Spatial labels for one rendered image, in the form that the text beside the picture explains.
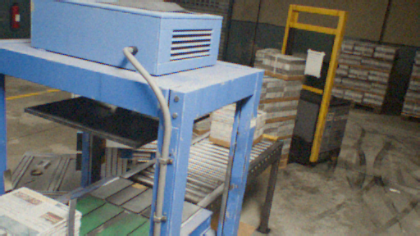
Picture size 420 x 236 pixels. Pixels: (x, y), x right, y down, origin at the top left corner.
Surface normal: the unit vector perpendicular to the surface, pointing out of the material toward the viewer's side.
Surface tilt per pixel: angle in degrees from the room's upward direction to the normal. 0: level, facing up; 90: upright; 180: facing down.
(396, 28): 90
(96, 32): 90
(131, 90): 90
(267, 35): 90
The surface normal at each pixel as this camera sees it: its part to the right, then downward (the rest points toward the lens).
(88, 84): -0.46, 0.20
